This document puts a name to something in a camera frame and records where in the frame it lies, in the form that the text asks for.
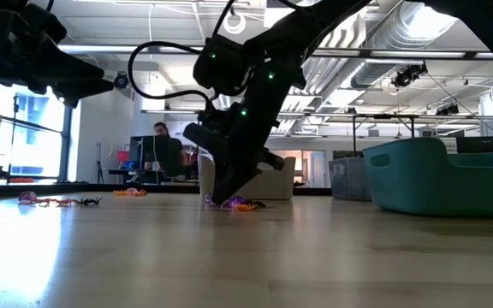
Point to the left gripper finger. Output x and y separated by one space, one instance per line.
84 87
71 64

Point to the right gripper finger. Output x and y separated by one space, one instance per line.
223 184
242 177

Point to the purple plastic witch hat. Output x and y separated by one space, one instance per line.
237 202
27 197
132 190
209 199

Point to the orange plastic spider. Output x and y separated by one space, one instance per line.
246 208
54 202
122 193

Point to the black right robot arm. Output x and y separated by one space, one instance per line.
306 21

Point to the white plastic bin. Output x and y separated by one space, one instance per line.
280 184

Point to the black pole stand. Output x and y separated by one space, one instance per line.
14 102

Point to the black tripod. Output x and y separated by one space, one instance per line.
99 164

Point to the black computer monitor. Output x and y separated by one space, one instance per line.
150 149
484 144

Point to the person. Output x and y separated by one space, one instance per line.
161 128

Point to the grey translucent plastic bin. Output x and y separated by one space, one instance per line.
349 179

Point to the black ceiling spotlight cluster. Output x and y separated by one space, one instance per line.
405 78

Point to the teal plastic bin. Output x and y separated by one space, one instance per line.
422 188

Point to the overhead LED light bar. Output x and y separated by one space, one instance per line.
417 54

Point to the black window frame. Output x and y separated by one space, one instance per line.
66 141

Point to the black aluminium rig frame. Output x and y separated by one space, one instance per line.
58 189

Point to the black background rig frame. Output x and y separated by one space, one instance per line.
383 116

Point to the silver ventilation duct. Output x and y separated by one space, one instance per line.
396 30

